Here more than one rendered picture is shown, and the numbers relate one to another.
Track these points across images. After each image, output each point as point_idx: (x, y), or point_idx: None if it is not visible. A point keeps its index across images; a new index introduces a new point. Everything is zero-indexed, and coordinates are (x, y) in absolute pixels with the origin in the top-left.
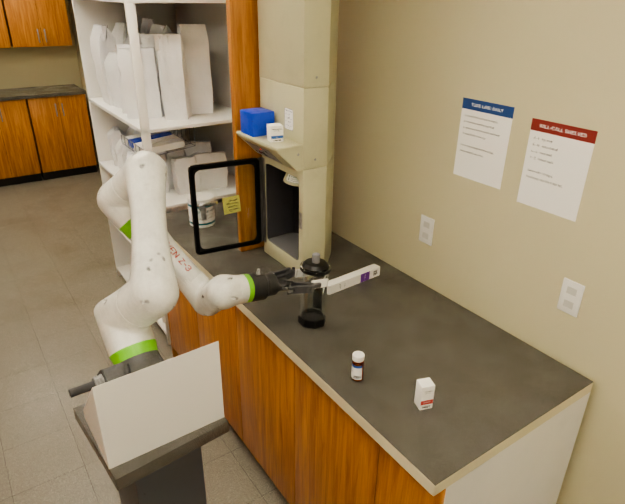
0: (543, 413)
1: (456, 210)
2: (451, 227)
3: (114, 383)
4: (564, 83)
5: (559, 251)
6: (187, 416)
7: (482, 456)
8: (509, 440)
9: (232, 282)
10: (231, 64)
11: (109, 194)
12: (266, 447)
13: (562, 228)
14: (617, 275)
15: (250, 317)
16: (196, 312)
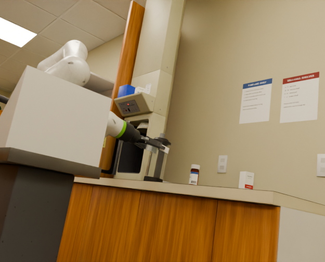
0: None
1: (242, 143)
2: (239, 155)
3: (41, 74)
4: (297, 58)
5: (311, 140)
6: (75, 144)
7: (300, 200)
8: (314, 206)
9: (114, 113)
10: (118, 69)
11: (48, 59)
12: None
13: (310, 126)
14: None
15: (106, 182)
16: None
